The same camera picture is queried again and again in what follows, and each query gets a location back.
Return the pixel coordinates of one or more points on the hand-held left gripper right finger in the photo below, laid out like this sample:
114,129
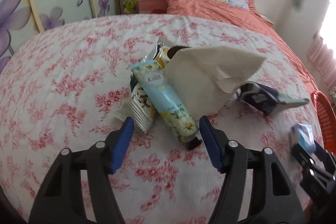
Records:
210,142

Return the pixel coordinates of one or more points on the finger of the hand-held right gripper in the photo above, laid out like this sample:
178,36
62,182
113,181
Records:
328,155
315,169

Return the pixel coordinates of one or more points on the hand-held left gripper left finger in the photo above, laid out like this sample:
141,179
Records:
122,142

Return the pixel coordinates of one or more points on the small light blue packet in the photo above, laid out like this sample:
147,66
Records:
304,134

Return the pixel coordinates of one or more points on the orange plastic basket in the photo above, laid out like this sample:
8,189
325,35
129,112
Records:
328,119

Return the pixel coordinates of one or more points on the white wrapper with brown print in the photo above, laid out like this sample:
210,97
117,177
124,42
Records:
140,108

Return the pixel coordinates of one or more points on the light blue hand cream tube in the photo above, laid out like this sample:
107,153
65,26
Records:
162,98

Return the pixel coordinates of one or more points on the dark blue wrapper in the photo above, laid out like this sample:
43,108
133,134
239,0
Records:
262,99

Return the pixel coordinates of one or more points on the white paper tissue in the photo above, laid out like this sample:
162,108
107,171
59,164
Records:
204,74

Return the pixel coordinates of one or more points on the silver snack wrapper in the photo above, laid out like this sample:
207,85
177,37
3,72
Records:
160,52

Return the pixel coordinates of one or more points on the pink floral tablecloth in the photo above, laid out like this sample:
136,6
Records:
65,69

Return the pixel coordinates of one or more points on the pink sheer curtain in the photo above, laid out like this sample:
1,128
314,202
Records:
323,58

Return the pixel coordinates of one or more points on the salmon duvet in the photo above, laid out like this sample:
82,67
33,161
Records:
236,19

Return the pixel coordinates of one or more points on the green yellow plush toy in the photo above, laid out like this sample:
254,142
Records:
130,2

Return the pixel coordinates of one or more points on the pink nightstand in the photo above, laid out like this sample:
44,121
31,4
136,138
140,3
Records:
152,5

